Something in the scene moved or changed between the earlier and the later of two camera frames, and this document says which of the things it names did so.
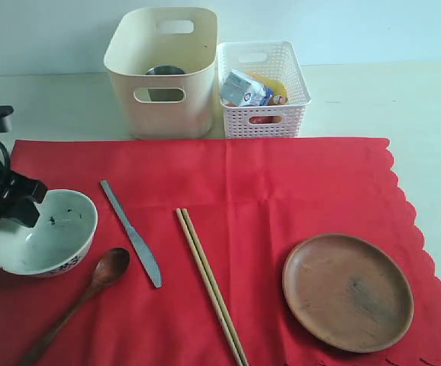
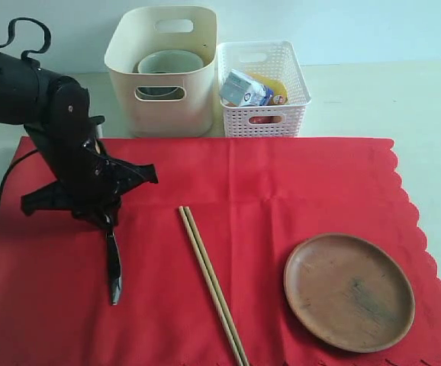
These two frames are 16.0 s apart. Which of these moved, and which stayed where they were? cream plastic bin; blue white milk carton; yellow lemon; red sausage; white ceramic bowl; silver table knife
Moved: white ceramic bowl; silver table knife
Stayed: red sausage; yellow lemon; cream plastic bin; blue white milk carton
